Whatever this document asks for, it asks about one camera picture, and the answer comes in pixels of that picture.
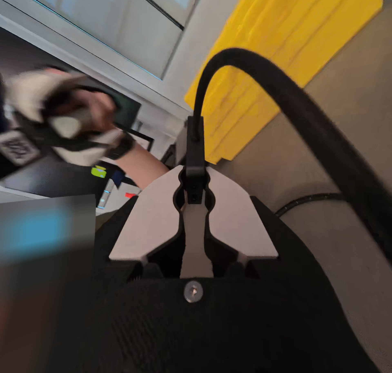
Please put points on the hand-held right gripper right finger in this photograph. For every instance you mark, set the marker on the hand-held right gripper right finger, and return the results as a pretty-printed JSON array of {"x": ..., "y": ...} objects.
[{"x": 242, "y": 223}]

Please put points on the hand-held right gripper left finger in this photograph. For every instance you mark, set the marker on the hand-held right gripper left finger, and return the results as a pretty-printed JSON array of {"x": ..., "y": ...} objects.
[{"x": 150, "y": 223}]

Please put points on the yellow plastic bin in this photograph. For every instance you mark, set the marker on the yellow plastic bin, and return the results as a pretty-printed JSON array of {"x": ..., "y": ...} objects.
[{"x": 275, "y": 57}]

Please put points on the person's left forearm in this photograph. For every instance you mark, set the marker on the person's left forearm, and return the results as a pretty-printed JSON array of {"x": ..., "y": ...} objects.
[{"x": 144, "y": 167}]

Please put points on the person's left hand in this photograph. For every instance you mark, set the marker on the person's left hand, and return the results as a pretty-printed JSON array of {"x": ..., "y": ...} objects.
[{"x": 98, "y": 109}]

